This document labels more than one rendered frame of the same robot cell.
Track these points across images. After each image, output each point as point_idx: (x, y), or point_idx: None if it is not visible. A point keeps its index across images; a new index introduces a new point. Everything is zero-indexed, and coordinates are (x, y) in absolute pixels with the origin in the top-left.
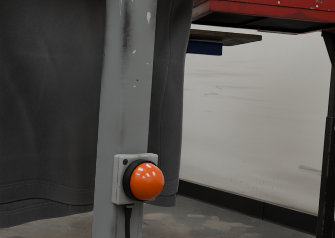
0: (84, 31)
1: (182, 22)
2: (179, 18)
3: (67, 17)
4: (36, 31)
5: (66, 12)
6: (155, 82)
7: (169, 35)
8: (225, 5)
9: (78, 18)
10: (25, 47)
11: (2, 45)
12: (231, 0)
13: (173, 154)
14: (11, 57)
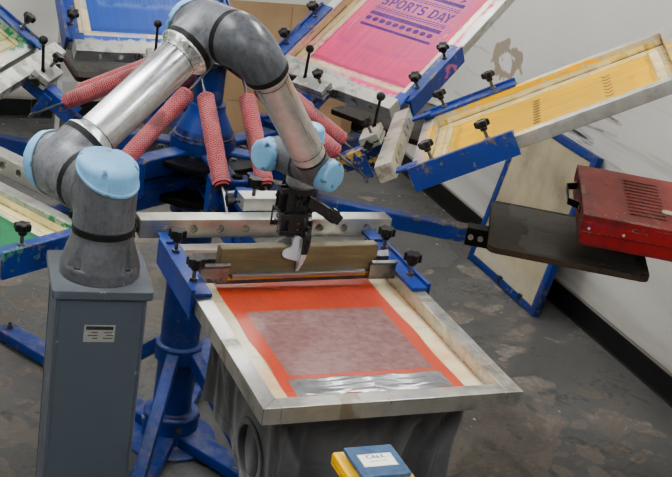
0: (364, 445)
1: (451, 423)
2: (449, 420)
3: (351, 441)
4: (327, 453)
5: (350, 438)
6: (422, 465)
7: (439, 432)
8: (600, 240)
9: (359, 439)
10: (319, 462)
11: (304, 461)
12: (608, 235)
13: None
14: (309, 468)
